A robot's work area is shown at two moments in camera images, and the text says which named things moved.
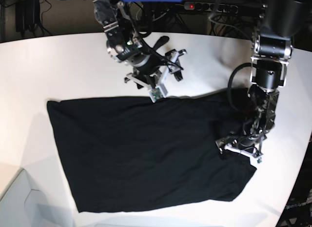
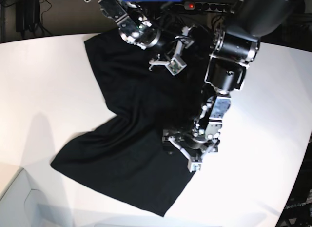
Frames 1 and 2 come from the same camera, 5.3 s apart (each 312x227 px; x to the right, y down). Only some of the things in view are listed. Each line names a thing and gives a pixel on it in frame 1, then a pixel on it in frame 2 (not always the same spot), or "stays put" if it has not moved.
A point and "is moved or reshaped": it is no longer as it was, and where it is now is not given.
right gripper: x=249 y=140 to x=209 y=146
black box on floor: x=27 y=12 stays put
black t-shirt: x=124 y=153 is moved or reshaped
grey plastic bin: x=22 y=206 stays put
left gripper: x=152 y=67 to x=185 y=41
